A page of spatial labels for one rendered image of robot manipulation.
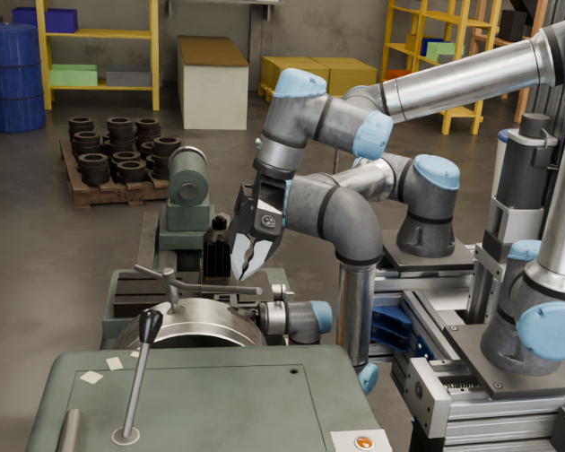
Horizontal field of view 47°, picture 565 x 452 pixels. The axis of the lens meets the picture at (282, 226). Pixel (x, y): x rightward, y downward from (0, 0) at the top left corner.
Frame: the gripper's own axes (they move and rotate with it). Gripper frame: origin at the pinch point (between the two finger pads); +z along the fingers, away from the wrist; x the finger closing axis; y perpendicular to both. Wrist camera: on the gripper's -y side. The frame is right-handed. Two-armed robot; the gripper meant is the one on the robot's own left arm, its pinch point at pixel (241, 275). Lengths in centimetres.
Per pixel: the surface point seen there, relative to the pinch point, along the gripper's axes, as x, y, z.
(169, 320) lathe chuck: 9.2, 3.2, 13.4
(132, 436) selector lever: 13.9, -29.6, 12.0
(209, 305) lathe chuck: 2.3, 8.1, 11.4
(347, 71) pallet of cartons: -208, 716, 36
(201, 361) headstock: 4.7, -13.0, 9.9
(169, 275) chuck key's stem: 11.4, 4.9, 5.5
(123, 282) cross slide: 17, 67, 42
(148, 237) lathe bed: 10, 121, 52
